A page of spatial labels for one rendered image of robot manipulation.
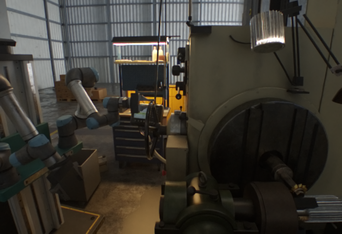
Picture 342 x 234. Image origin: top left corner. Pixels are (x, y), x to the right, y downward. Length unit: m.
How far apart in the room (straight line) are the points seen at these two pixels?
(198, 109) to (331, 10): 0.77
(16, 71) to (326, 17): 1.82
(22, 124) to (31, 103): 0.43
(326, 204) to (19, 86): 1.75
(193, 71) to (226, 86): 0.17
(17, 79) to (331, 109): 1.87
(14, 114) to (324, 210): 1.38
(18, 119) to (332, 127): 1.59
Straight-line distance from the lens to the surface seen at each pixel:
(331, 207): 0.89
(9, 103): 1.16
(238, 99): 0.91
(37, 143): 1.02
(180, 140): 0.95
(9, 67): 1.54
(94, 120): 1.17
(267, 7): 1.79
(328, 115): 1.18
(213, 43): 0.89
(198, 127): 0.89
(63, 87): 9.02
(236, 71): 0.91
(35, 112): 1.60
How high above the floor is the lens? 1.73
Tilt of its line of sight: 14 degrees down
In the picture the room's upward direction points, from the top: straight up
